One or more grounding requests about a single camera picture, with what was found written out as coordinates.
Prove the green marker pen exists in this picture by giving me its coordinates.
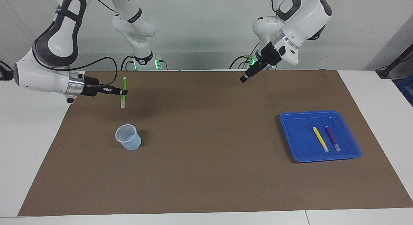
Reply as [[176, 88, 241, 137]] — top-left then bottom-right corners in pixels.
[[120, 77, 127, 108]]

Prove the yellow marker pen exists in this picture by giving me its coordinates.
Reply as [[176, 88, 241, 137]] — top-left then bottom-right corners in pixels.
[[312, 127, 329, 153]]

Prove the translucent plastic cup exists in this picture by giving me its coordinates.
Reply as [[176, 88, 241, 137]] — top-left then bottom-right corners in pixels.
[[115, 124, 142, 151]]

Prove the blue plastic tray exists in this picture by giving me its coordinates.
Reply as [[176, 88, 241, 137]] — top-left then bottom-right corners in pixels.
[[279, 110, 362, 163]]

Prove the black table clamp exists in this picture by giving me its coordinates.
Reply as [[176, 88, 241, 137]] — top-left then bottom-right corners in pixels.
[[0, 60, 15, 81]]

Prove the brown table mat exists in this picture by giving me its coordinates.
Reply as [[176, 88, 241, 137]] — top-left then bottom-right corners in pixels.
[[18, 69, 413, 217]]

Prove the purple marker pen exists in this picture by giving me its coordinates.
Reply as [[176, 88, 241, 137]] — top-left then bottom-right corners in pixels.
[[325, 126, 341, 152]]

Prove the blue box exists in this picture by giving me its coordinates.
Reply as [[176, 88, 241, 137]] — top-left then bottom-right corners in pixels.
[[397, 73, 413, 107]]

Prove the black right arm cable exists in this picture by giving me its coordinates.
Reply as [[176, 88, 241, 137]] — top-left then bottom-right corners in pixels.
[[32, 0, 120, 90]]

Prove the black left base cable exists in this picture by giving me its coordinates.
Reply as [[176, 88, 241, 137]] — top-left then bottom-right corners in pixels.
[[229, 41, 260, 70]]

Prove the black base cable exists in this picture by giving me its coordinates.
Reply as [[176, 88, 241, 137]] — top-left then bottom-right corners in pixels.
[[229, 41, 260, 70], [121, 55, 136, 71]]

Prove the black right base cable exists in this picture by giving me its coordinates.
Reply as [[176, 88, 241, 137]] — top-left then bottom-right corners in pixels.
[[121, 55, 136, 71]]

